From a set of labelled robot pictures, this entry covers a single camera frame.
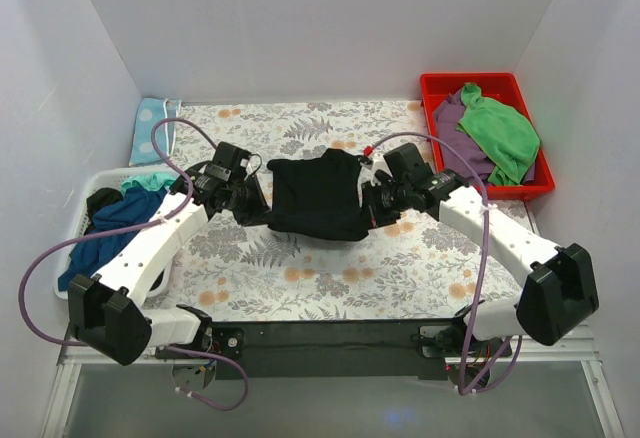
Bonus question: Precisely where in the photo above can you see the black t-shirt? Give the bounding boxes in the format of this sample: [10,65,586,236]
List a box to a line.
[267,148,368,242]

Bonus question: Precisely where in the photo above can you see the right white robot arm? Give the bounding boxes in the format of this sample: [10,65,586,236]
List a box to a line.
[359,143,599,356]

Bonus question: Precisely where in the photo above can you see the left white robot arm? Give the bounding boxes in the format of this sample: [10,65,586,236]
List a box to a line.
[68,142,271,365]

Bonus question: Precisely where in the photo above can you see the teal t-shirt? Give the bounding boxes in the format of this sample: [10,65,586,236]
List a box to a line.
[120,172,176,195]

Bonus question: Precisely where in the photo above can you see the purple t-shirt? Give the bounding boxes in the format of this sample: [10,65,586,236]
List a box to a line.
[433,88,535,186]

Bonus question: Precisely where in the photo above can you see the floral table mat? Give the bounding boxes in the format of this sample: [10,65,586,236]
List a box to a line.
[146,101,520,321]

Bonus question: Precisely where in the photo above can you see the blue t-shirt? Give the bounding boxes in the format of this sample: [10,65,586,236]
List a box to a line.
[57,186,167,291]

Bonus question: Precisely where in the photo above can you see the blue polka dot cloth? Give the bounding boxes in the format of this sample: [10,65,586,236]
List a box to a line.
[129,98,182,167]

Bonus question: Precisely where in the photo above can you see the white laundry basket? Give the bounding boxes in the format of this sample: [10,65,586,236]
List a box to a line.
[73,165,177,298]

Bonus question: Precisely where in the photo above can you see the green t-shirt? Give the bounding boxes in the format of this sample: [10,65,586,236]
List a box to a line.
[456,82,540,186]

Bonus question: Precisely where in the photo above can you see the red plastic bin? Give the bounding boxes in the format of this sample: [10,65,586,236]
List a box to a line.
[419,72,555,201]

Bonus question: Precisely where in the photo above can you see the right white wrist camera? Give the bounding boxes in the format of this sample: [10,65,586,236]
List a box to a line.
[358,146,373,168]

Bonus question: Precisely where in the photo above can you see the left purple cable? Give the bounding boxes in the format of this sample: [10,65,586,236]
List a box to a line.
[18,118,250,412]

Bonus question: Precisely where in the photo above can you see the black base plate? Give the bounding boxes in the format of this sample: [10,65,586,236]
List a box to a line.
[154,320,513,382]

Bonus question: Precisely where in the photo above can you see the aluminium mounting rail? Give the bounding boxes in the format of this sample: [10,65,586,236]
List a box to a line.
[42,325,624,437]

